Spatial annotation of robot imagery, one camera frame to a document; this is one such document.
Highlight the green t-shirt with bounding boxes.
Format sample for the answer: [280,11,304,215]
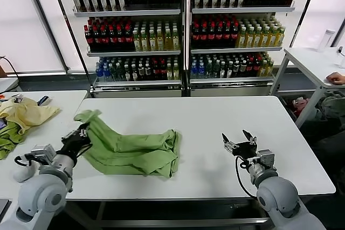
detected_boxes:
[73,109,183,179]

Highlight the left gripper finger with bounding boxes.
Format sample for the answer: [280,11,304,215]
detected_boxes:
[79,123,91,137]
[62,130,79,142]

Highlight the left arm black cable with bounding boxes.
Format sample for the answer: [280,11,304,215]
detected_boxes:
[13,154,38,166]

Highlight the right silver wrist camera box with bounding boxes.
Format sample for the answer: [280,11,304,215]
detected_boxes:
[256,149,275,166]

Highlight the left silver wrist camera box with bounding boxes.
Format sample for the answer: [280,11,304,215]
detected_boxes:
[31,144,56,161]

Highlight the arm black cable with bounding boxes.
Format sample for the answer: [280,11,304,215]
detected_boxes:
[13,154,38,166]
[234,156,259,197]

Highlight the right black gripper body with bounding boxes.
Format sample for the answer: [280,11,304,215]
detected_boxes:
[232,141,258,158]

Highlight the white table grey legs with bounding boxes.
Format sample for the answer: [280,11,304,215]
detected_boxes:
[269,47,345,130]

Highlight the thin black power cable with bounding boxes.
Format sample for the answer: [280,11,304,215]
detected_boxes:
[0,55,21,92]

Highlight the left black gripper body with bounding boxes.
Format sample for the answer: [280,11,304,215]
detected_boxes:
[63,135,93,158]

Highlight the blue white striped pouch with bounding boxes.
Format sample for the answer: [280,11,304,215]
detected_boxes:
[36,95,52,106]

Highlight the person hand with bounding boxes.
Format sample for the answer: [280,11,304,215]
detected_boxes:
[326,72,345,85]

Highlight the red cap cola bottle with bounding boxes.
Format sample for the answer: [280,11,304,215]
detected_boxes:
[92,25,101,52]
[116,25,125,52]
[253,57,261,77]
[108,25,117,52]
[191,24,201,50]
[100,25,109,52]
[231,23,239,48]
[208,23,216,49]
[223,23,231,48]
[246,58,254,78]
[125,25,134,52]
[158,62,167,81]
[84,25,93,53]
[199,24,208,50]
[151,62,160,81]
[215,23,224,49]

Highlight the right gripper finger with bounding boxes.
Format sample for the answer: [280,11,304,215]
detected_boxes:
[242,129,257,146]
[222,133,236,155]

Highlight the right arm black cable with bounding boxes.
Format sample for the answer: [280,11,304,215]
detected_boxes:
[234,156,259,197]

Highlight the metal beverage shelf rack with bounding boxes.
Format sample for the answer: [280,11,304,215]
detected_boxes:
[71,0,187,99]
[185,0,296,97]

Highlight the pink red clothes heap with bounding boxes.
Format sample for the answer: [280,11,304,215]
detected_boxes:
[285,95,311,117]

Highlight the grey green clothing pile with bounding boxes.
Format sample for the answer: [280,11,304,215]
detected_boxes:
[314,91,345,123]

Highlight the white computer mouse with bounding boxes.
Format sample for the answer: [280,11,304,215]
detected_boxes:
[12,164,37,183]

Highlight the crumpled lime green garment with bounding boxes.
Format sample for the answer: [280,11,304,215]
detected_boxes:
[0,122,27,161]

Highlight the pale yellow garment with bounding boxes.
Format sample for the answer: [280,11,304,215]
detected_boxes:
[0,97,61,136]

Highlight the dark flat device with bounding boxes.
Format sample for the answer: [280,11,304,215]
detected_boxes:
[0,199,10,216]

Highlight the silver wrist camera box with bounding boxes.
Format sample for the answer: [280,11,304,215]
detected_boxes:
[31,144,56,161]
[256,149,275,166]

